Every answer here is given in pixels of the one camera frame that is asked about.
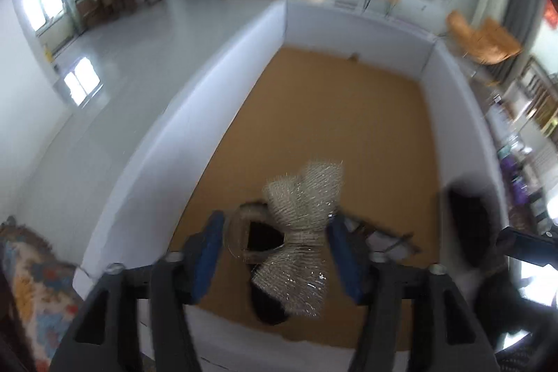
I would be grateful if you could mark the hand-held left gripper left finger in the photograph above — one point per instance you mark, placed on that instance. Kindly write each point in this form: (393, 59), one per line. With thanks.
(208, 254)

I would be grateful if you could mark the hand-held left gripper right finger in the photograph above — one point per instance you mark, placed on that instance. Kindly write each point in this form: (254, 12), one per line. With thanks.
(344, 258)

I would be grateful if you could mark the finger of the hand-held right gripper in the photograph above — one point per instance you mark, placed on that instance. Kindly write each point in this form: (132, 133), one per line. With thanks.
(529, 248)

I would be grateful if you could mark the glitter bow hair clip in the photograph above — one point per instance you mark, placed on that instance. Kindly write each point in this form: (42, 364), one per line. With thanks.
(301, 206)

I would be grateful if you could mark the thin dark object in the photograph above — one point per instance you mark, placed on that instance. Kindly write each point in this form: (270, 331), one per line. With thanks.
(388, 239)

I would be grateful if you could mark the dark blurred object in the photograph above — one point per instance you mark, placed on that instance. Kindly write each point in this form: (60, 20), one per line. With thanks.
(471, 224)

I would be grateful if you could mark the dark wooden chair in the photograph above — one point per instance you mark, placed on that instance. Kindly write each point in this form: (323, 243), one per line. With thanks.
(538, 93)

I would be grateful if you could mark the patterned colourful rug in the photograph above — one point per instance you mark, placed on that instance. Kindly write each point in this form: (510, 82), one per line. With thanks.
(30, 289)

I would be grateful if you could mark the orange lounge chair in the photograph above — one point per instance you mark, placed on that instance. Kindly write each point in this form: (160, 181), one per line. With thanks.
(484, 36)

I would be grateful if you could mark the grey curtain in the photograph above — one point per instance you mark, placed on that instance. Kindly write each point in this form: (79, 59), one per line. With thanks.
(525, 1)

